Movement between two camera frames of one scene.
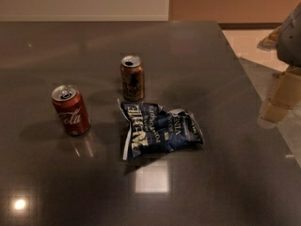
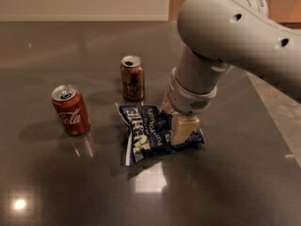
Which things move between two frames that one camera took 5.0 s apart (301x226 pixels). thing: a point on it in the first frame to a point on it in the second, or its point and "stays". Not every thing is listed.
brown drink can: [132, 70] stays
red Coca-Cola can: [71, 109] stays
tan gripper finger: [285, 96] to [184, 101]
